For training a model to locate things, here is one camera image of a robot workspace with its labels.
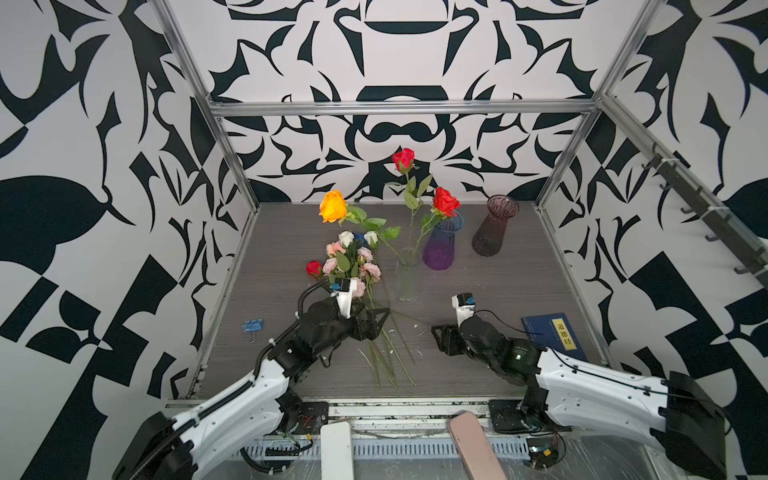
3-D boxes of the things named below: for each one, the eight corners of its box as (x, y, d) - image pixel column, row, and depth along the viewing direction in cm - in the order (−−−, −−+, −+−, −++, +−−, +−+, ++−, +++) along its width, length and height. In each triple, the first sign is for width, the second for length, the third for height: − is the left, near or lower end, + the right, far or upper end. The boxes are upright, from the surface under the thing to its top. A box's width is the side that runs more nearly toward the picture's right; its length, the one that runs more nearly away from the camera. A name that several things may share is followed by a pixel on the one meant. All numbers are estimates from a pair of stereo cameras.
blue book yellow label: (534, 359, 86) (537, 356, 84) (521, 317, 94) (524, 313, 92) (582, 359, 86) (587, 356, 84) (565, 317, 94) (569, 313, 92)
